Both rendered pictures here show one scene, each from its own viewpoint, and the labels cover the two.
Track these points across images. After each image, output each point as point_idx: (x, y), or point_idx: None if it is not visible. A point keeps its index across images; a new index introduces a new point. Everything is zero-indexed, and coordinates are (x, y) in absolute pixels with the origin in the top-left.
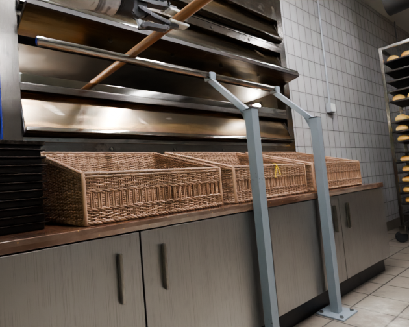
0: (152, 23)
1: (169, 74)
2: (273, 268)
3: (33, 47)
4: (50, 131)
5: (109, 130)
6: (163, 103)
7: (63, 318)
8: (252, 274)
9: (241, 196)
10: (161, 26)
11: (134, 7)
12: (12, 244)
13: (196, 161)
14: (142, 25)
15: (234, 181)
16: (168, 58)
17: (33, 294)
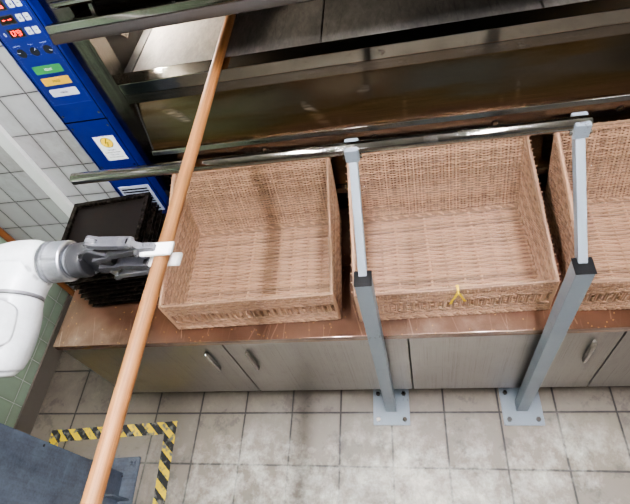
0: (126, 274)
1: None
2: (390, 382)
3: None
4: (177, 153)
5: (249, 141)
6: (347, 70)
7: (180, 366)
8: (371, 368)
9: None
10: (140, 273)
11: (96, 267)
12: (126, 345)
13: (329, 249)
14: (116, 279)
15: (357, 307)
16: None
17: (154, 358)
